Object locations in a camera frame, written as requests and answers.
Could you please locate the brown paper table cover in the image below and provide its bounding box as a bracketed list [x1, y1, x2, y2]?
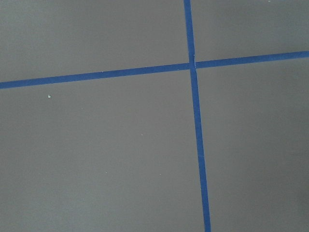
[0, 0, 309, 232]

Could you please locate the blue tape strip lengthwise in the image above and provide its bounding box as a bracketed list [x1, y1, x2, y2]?
[183, 0, 211, 232]

